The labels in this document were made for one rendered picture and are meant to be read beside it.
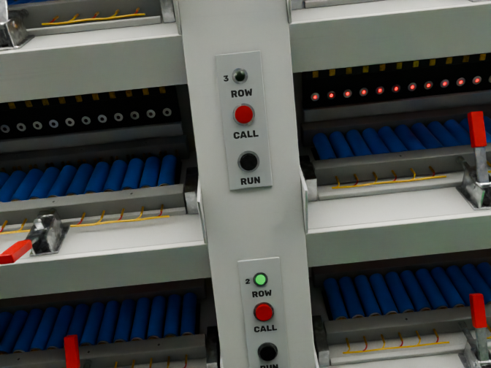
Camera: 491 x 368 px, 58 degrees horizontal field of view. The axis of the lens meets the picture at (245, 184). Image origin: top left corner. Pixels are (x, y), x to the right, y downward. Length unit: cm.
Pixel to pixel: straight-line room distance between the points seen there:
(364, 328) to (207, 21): 37
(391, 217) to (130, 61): 29
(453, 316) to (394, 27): 33
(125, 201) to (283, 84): 20
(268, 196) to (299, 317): 13
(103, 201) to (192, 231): 10
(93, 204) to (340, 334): 31
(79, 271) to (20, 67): 20
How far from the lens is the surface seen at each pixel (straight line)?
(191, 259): 44
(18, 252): 42
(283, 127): 41
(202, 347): 54
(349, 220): 45
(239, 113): 40
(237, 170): 41
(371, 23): 43
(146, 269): 45
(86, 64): 43
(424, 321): 57
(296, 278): 44
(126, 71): 43
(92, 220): 49
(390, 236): 46
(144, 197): 47
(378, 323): 56
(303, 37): 42
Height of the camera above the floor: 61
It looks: 11 degrees down
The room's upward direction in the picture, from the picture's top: 6 degrees counter-clockwise
